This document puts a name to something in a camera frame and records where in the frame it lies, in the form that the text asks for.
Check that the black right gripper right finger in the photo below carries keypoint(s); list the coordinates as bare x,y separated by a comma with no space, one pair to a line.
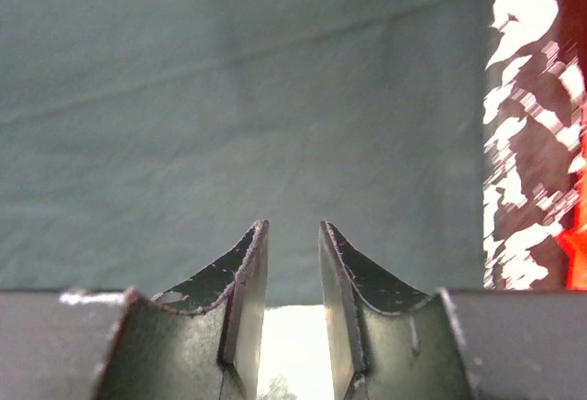
386,339

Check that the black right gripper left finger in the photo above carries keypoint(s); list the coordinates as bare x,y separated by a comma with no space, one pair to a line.
199,339

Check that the black t shirt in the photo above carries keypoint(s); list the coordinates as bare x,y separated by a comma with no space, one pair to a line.
141,138

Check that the red plastic bin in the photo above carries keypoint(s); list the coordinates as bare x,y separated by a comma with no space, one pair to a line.
573,240

